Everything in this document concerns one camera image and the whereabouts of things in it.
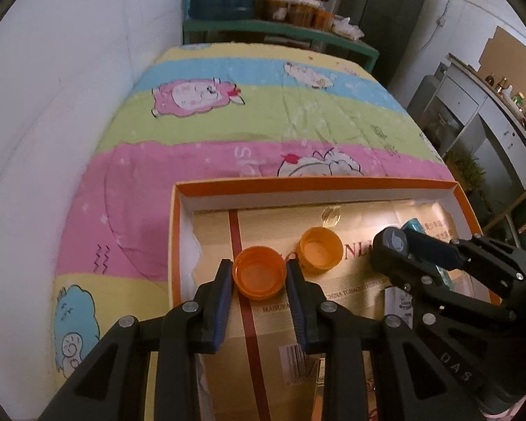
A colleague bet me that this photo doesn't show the white printed small box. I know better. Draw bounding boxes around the white printed small box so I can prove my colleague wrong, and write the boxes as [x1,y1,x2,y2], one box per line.
[384,286,416,324]

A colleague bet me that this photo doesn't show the flattened brown cardboard carton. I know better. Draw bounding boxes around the flattened brown cardboard carton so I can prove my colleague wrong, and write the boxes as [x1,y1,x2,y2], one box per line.
[193,197,501,421]

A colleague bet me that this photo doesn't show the white cabinet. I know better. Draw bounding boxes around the white cabinet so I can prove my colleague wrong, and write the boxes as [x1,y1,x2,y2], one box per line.
[407,53,526,238]

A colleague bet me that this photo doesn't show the white plastic bag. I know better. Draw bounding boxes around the white plastic bag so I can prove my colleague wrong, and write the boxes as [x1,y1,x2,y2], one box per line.
[332,16,365,41]

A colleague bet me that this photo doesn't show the green potted plant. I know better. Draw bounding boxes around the green potted plant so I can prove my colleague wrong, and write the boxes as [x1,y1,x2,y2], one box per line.
[446,149,488,194]

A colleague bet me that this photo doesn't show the orange rimmed cardboard box tray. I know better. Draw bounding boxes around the orange rimmed cardboard box tray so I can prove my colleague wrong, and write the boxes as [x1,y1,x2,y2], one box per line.
[142,176,503,421]

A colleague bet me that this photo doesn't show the orange bottle cap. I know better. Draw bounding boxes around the orange bottle cap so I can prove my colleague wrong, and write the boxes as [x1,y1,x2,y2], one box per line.
[298,227,344,273]
[232,246,288,301]

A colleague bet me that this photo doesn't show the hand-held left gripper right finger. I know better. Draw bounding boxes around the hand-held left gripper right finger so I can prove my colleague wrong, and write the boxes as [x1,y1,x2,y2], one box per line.
[287,259,487,421]

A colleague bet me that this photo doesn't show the printed cartoon sheep blanket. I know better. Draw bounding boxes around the printed cartoon sheep blanket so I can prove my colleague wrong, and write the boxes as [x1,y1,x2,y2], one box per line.
[48,43,462,400]

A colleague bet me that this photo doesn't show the brown cardboard sheet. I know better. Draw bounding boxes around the brown cardboard sheet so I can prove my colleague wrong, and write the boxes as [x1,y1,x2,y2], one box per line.
[478,26,526,97]

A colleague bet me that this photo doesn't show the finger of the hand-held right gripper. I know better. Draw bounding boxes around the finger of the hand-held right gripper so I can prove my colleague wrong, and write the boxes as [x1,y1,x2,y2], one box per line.
[403,228,526,307]
[369,245,514,330]

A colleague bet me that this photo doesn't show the teal lighter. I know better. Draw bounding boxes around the teal lighter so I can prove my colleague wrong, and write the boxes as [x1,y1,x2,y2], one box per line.
[401,218,457,292]

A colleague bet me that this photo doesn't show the dark grey refrigerator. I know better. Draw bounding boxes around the dark grey refrigerator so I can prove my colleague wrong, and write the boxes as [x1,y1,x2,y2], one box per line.
[339,0,433,85]

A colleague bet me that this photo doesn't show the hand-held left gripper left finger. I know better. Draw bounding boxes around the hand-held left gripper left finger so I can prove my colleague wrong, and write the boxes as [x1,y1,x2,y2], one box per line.
[37,259,235,421]

